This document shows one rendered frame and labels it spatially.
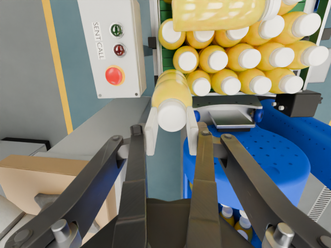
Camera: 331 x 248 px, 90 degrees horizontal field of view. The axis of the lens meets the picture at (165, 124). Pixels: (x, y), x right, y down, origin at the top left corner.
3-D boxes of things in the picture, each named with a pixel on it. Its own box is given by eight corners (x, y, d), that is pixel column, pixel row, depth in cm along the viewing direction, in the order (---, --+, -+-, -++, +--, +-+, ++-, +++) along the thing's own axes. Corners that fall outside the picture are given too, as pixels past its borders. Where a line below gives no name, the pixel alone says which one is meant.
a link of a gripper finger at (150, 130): (153, 156, 17) (146, 156, 17) (158, 127, 23) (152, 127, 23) (151, 129, 15) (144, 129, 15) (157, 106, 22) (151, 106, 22)
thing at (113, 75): (108, 84, 37) (106, 85, 36) (105, 67, 35) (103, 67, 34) (124, 83, 36) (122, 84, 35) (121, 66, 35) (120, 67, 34)
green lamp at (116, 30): (112, 37, 33) (110, 36, 32) (110, 24, 32) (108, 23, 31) (123, 36, 33) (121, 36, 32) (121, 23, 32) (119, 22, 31)
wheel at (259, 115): (252, 123, 52) (259, 125, 51) (254, 109, 50) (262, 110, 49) (256, 119, 55) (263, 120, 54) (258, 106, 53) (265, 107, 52)
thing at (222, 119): (207, 116, 57) (215, 133, 46) (208, 110, 56) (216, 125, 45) (237, 116, 56) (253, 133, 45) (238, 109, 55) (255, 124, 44)
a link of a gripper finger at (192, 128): (190, 128, 15) (198, 128, 15) (186, 105, 22) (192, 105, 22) (189, 156, 16) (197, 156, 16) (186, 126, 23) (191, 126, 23)
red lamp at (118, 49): (115, 56, 34) (113, 56, 33) (113, 44, 33) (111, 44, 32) (125, 55, 34) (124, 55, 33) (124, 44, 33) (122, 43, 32)
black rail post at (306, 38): (298, 42, 49) (320, 41, 42) (301, 30, 48) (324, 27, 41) (306, 42, 49) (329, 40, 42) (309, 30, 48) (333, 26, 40)
